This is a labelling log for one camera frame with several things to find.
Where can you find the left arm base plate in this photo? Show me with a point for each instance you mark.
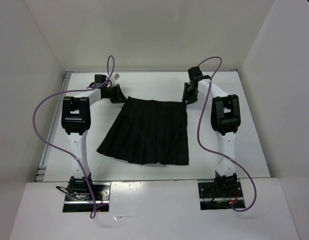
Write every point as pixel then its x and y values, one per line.
pixel 81 200

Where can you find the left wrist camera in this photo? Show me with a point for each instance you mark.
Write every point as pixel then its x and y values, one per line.
pixel 115 76

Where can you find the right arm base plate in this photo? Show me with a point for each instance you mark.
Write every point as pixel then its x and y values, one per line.
pixel 211 199

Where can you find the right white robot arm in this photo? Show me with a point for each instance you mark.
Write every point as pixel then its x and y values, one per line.
pixel 225 120

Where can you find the black pleated skirt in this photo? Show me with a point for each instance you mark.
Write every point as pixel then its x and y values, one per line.
pixel 149 132

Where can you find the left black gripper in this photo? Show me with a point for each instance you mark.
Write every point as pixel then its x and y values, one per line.
pixel 119 97

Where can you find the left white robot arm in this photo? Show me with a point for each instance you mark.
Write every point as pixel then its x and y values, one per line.
pixel 76 121

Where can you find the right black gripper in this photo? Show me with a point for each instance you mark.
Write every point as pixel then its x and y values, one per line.
pixel 186 97

